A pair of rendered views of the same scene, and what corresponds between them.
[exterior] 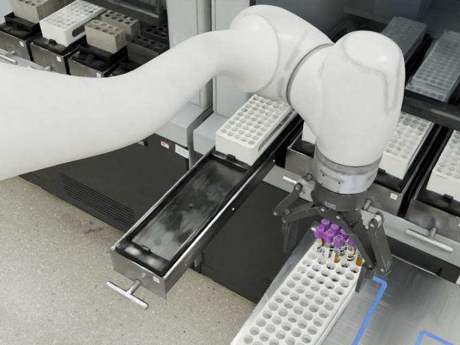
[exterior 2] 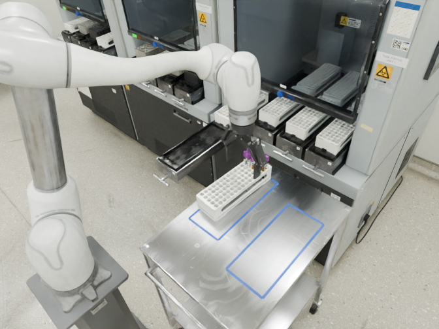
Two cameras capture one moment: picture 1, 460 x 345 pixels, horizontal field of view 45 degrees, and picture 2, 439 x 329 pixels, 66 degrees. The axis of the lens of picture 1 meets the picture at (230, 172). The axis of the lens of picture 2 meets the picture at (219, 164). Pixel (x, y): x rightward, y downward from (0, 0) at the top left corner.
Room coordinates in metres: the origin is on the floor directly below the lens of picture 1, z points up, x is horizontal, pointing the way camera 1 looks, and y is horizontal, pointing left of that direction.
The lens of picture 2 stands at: (-0.30, -0.29, 1.76)
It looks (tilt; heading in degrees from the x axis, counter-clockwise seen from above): 43 degrees down; 14
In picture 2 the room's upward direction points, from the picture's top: 4 degrees counter-clockwise
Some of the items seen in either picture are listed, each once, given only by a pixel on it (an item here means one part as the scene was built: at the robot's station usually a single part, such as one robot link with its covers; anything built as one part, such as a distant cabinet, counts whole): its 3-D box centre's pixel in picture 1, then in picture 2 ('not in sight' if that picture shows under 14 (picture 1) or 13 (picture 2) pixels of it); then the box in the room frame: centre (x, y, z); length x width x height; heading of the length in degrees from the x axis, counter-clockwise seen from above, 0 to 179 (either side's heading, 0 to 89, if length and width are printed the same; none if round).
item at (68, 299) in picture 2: not in sight; (77, 277); (0.16, 0.35, 0.73); 0.22 x 0.18 x 0.06; 58
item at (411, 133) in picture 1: (405, 129); (312, 117); (1.04, -0.42, 0.83); 0.30 x 0.10 x 0.06; 148
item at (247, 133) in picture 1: (265, 117); (242, 108); (1.08, -0.08, 0.83); 0.30 x 0.10 x 0.06; 148
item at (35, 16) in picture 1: (27, 9); (142, 55); (1.57, 0.62, 0.85); 0.12 x 0.02 x 0.06; 59
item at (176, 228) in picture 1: (224, 176); (217, 134); (0.93, 0.01, 0.78); 0.73 x 0.14 x 0.09; 148
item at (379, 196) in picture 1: (418, 117); (325, 113); (1.16, -0.49, 0.78); 0.73 x 0.14 x 0.09; 148
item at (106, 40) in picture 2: not in sight; (119, 36); (1.86, 0.92, 0.83); 0.30 x 0.10 x 0.06; 148
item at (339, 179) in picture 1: (346, 161); (242, 111); (0.57, -0.16, 1.16); 0.09 x 0.09 x 0.06
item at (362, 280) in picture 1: (364, 273); (257, 170); (0.53, -0.22, 0.95); 0.03 x 0.01 x 0.07; 145
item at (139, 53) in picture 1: (145, 54); (192, 76); (1.33, 0.24, 0.85); 0.12 x 0.02 x 0.06; 59
